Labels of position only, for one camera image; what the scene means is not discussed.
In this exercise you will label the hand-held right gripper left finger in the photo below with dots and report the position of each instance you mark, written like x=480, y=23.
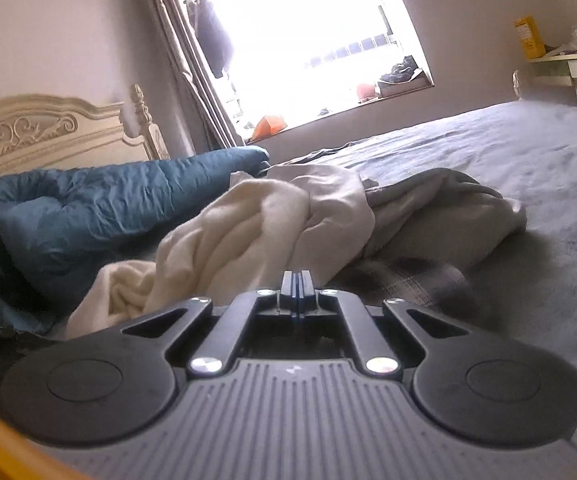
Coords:
x=289, y=295

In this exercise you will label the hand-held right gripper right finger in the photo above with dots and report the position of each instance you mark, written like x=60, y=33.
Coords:
x=306, y=295

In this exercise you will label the beige garment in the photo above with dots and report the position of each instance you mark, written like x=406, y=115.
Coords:
x=338, y=210

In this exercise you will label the white fleece garment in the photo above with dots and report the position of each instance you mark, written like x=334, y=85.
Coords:
x=218, y=245

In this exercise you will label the dark plaid garment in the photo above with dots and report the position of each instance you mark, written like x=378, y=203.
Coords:
x=408, y=285

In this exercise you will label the grey garment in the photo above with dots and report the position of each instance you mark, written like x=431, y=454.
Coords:
x=443, y=210

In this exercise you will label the orange bag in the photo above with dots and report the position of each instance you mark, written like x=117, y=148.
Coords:
x=268, y=127

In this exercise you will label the teal duvet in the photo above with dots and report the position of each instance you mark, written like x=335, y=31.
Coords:
x=93, y=210

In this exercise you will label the small reddish pot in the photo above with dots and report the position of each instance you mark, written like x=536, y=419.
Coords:
x=366, y=90

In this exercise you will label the beige curtain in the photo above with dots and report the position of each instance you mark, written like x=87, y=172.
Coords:
x=188, y=85

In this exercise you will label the dark shoes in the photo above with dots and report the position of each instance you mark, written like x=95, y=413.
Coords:
x=399, y=71

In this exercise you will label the grey bed blanket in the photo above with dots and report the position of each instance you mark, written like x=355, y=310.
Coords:
x=518, y=170

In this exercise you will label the bright window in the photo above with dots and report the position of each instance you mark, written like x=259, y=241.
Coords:
x=308, y=25

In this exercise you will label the large dark hanging garment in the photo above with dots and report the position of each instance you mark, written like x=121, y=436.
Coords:
x=213, y=35

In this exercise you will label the cream carved headboard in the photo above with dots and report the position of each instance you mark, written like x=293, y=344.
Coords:
x=43, y=130

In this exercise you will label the cream carved bedpost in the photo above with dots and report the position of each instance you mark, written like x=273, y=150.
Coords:
x=517, y=82

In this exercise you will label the yellow box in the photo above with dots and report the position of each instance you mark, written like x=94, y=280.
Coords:
x=529, y=37

